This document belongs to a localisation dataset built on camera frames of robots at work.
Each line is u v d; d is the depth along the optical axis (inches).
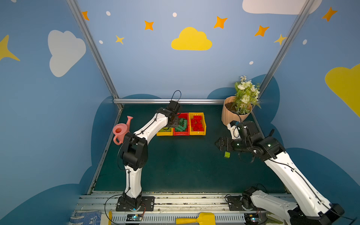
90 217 27.6
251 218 28.1
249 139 20.2
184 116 42.4
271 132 33.6
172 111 28.7
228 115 40.3
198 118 42.5
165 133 39.7
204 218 27.1
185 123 41.1
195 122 43.4
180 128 40.7
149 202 29.5
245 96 35.1
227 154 36.3
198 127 40.6
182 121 42.1
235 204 29.2
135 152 20.0
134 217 27.8
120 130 35.7
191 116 42.3
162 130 30.9
